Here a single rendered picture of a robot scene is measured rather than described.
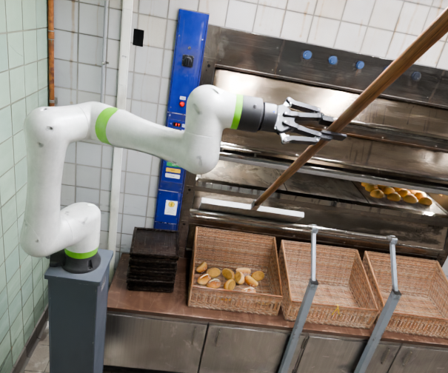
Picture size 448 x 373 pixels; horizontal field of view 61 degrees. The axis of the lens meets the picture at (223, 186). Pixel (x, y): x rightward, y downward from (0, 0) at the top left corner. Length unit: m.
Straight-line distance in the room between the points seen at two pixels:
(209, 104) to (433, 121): 1.91
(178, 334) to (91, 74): 1.58
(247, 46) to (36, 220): 1.46
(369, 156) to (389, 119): 0.25
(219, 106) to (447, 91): 1.90
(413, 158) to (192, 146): 1.94
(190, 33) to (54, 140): 1.22
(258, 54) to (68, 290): 1.54
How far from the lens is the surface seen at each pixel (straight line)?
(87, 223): 1.46
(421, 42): 0.79
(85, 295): 1.62
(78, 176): 2.57
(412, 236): 3.00
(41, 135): 1.18
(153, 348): 2.55
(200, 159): 1.00
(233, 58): 2.26
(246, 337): 2.47
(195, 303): 2.37
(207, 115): 0.98
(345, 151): 2.52
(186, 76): 2.23
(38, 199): 1.31
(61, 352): 1.86
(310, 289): 2.21
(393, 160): 2.65
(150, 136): 1.10
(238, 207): 2.00
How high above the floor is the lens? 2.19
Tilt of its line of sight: 25 degrees down
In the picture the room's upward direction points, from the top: 11 degrees clockwise
